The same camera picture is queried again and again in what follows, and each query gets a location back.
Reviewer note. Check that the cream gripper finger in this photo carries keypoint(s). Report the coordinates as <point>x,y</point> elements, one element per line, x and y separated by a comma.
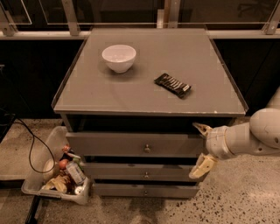
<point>204,164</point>
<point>203,129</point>

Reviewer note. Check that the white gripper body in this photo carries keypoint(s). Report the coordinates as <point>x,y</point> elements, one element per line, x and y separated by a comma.
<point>215,143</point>

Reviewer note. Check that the grey top drawer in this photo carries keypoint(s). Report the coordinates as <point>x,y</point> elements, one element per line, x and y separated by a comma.
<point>135,144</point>

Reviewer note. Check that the grey drawer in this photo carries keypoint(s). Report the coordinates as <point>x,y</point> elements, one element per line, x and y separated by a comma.
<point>158,191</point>
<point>135,144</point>
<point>149,172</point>

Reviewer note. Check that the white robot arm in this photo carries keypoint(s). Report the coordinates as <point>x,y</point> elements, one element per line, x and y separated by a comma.
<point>260,136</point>

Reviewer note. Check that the grey drawer cabinet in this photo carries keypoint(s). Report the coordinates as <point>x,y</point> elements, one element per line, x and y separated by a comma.
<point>94,98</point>

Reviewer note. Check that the grey bottom drawer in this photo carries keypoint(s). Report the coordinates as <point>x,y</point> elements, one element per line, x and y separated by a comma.
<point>158,191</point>

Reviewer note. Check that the grey middle drawer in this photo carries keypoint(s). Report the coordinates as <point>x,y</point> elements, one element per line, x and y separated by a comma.
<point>149,172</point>

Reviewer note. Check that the black snack bar wrapper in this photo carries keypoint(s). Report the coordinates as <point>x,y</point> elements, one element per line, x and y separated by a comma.
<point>177,87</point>

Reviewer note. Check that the white ceramic bowl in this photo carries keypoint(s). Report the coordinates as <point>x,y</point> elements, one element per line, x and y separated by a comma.
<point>119,58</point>

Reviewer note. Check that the metal railing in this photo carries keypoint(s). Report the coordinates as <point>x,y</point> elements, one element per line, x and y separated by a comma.
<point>74,19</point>

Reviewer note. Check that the silver drink can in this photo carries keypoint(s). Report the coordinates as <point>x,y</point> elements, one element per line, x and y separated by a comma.
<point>76,173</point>

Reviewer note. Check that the red apple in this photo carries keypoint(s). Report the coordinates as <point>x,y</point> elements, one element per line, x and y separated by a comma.
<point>63,163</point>

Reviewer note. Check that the yellow crumpled bag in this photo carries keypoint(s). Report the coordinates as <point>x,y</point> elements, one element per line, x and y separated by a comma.
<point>60,183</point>

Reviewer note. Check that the clear plastic bin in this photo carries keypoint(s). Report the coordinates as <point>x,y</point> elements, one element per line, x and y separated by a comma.
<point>45,161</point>

